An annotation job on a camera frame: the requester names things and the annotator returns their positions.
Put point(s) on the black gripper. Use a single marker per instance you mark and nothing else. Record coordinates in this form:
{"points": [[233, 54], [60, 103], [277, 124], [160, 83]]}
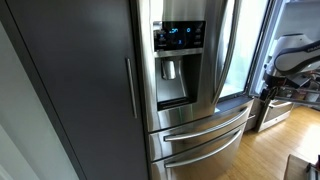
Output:
{"points": [[268, 94]]}

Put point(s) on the stainless steel fridge drawer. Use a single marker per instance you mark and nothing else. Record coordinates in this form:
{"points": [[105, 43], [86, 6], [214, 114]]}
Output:
{"points": [[229, 115]]}

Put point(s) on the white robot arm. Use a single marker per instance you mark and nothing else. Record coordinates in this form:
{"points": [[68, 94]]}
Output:
{"points": [[292, 74]]}

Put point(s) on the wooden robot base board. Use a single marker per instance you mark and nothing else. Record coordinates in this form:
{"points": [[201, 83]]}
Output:
{"points": [[299, 169]]}

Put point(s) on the bottom freezer drawer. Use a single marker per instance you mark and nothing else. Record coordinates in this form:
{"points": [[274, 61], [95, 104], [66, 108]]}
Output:
{"points": [[205, 162]]}

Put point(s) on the stainless steel fridge left door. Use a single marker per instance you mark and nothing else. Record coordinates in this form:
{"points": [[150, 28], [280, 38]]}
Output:
{"points": [[186, 51]]}

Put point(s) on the water and ice dispenser recess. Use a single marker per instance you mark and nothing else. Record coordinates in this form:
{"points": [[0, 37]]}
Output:
{"points": [[177, 80]]}

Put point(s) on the black dispenser control panel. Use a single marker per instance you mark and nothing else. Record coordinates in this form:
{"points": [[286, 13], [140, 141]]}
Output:
{"points": [[177, 35]]}

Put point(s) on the dark grey tall cabinet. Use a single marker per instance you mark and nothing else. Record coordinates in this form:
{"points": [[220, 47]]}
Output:
{"points": [[74, 51]]}

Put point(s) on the freezer drawer handle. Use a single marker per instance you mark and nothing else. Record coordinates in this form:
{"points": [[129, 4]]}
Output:
{"points": [[219, 152]]}

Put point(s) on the curved fridge door handle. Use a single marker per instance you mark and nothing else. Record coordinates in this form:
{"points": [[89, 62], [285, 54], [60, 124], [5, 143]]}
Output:
{"points": [[225, 45]]}

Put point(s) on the slim metal cabinet handle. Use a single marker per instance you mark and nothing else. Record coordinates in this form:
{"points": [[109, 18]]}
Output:
{"points": [[131, 85]]}

